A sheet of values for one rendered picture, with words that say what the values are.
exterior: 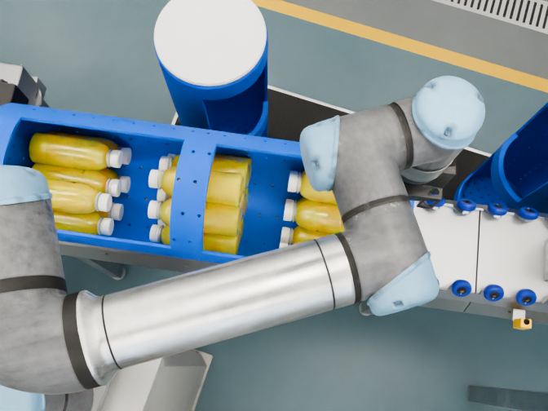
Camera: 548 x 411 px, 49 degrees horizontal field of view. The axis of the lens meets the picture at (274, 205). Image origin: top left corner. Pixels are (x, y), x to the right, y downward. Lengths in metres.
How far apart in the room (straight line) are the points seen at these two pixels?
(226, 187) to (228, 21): 0.49
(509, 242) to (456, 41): 1.45
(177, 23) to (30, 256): 1.02
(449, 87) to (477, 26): 2.26
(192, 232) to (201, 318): 0.62
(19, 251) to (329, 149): 0.32
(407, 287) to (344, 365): 1.77
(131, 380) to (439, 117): 0.81
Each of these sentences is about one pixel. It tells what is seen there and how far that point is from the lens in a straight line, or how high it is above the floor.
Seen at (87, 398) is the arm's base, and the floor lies 1.21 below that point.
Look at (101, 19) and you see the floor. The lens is 2.87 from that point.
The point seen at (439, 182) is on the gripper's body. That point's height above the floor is 1.59.
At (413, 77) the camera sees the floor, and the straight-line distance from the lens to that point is 2.71.
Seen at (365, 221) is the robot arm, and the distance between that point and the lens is 0.61.
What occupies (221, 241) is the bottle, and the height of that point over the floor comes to 1.09.
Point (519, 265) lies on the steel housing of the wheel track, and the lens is 1.56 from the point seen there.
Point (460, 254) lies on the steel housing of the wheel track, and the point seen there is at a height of 0.93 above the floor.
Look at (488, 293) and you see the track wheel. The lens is 1.47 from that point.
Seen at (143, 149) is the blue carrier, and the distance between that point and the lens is 1.45.
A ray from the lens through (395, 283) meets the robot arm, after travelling 0.60.
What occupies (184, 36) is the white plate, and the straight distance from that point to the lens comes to 1.54.
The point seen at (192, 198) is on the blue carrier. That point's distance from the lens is 1.17.
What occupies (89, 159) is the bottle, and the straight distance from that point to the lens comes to 1.35.
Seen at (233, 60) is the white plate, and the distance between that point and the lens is 1.49.
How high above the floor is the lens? 2.34
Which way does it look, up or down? 75 degrees down
